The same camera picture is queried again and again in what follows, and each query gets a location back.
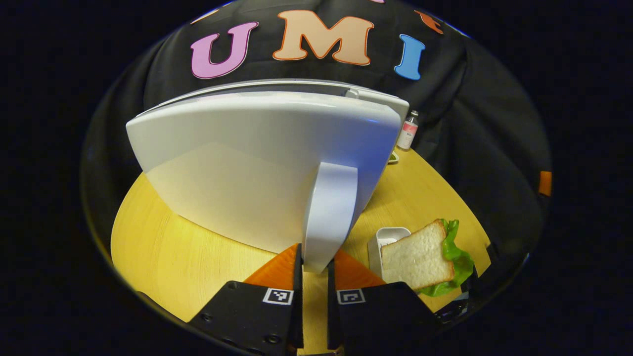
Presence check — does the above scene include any black backdrop cloth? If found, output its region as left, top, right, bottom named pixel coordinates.
left=82, top=0, right=553, bottom=307

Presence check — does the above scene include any bread and lettuce sandwich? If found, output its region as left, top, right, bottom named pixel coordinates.
left=380, top=219, right=474, bottom=297

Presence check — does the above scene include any small white plastic tray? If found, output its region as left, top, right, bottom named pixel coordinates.
left=367, top=227, right=412, bottom=280

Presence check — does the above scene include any clear bottle with pink label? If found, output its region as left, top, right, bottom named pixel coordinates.
left=397, top=110, right=419, bottom=151

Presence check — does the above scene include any white microwave oven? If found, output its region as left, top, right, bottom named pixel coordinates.
left=126, top=79, right=410, bottom=274

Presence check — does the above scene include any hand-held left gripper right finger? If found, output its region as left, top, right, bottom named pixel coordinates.
left=326, top=249, right=441, bottom=356

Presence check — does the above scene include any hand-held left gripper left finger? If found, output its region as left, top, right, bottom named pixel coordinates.
left=188, top=243, right=304, bottom=356

